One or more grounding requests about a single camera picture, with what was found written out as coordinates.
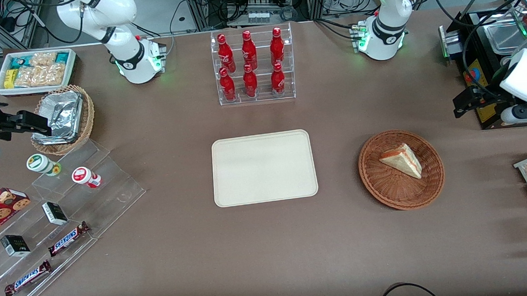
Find grey power strip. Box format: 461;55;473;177
246;9;285;25

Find triangular sandwich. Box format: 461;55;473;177
378;142;424;182

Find green lid yogurt cup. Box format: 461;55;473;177
26;152;63;178

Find clear acrylic stepped stand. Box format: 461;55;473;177
0;136;153;296

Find oval tan wicker basket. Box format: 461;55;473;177
27;84;98;157

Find clear rice cracker bag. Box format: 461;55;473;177
13;63;68;89

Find brown Snickers bar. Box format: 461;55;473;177
46;221;92;258
3;260;53;296

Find round brown wicker basket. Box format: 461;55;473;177
356;127;447;213

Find steel food pan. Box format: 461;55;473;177
484;21;527;57

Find clear acrylic bottle rack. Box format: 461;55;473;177
210;22;297;106

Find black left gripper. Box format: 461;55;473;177
452;83;516;119

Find beige plastic tray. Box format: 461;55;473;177
210;128;320;209

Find white rectangular snack bin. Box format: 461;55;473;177
0;48;80;98

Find aluminium foil tray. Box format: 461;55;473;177
31;90;86;146

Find small black box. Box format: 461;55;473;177
0;234;31;259
42;201;69;227

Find black floor cable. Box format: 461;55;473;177
375;280;442;296

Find red cola bottle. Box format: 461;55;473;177
240;30;258;71
269;26;286;67
242;63;259;98
219;67;237;102
217;33;237;74
270;62;286;96

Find black hot food display case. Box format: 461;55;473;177
437;0;527;133

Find red lid yogurt cup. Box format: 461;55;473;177
71;165;103;190

